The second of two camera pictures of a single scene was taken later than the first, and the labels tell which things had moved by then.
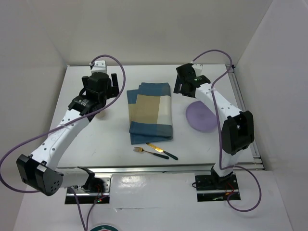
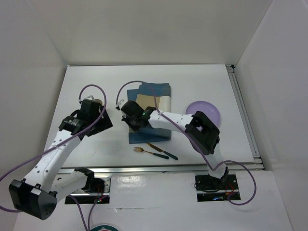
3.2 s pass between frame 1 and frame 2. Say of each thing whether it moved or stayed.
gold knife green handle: stayed
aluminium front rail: stayed
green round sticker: stayed
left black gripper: moved
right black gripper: moved
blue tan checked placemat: stayed
